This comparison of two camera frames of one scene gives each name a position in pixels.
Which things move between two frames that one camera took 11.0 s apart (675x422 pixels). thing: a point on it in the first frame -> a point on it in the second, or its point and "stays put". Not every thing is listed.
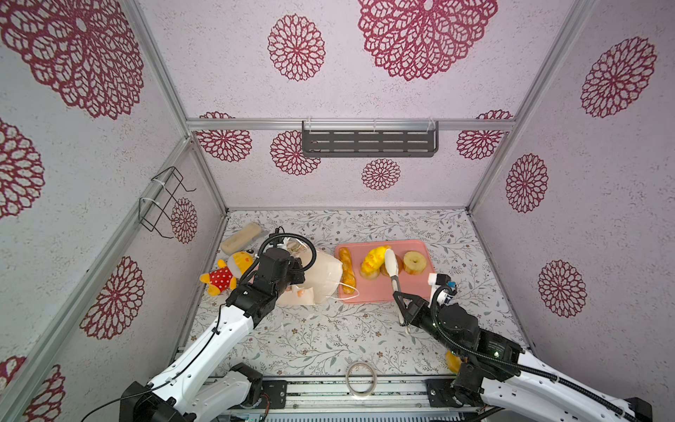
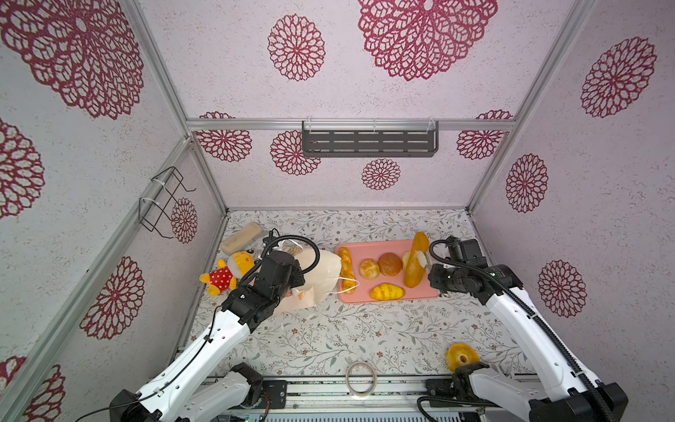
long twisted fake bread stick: [349, 283] stays put
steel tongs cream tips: [391, 267] -> [424, 258]
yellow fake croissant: [373, 261] -> [387, 291]
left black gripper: [299, 276] stays put
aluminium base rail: [367, 399] stays put
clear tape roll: [360, 394] stays put
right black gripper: [415, 311] -> [433, 277]
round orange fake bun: [400, 265] stays put
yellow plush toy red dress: [225, 274] stays put
